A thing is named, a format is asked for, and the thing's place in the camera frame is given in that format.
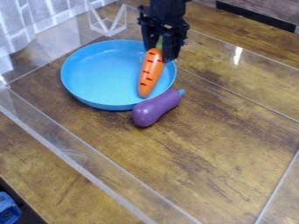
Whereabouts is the blue object at corner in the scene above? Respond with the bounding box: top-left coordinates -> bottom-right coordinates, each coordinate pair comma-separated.
0,192 -> 23,224

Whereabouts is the black baseboard strip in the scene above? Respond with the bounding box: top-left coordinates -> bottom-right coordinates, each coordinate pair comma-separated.
216,0 -> 297,33

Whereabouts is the purple toy eggplant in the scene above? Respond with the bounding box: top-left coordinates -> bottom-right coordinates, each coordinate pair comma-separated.
132,88 -> 186,127

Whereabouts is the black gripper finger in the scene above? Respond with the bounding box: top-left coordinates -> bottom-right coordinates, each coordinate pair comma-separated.
142,25 -> 160,50
163,35 -> 186,63

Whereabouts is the blue round plastic tray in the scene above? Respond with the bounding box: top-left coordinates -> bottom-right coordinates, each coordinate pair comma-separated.
60,38 -> 179,112

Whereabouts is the white patterned curtain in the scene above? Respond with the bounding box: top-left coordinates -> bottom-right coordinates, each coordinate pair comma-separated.
0,0 -> 116,56

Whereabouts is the orange toy carrot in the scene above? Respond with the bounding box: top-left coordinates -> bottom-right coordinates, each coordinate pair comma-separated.
138,37 -> 164,98

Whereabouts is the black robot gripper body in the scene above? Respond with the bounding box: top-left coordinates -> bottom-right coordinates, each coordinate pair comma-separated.
138,0 -> 191,38

